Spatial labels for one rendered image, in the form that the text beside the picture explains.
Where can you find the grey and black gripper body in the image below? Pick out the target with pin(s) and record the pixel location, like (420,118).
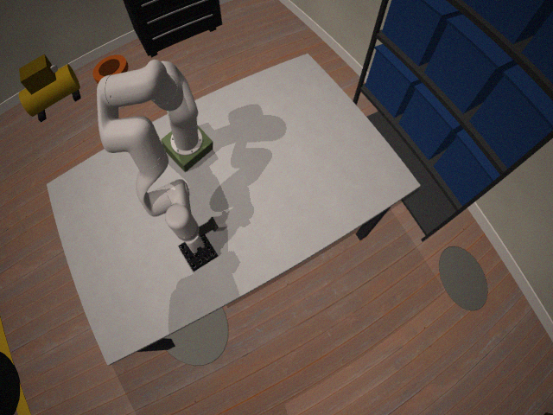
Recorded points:
(194,243)

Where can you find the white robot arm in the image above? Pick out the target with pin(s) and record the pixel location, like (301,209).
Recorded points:
(138,136)

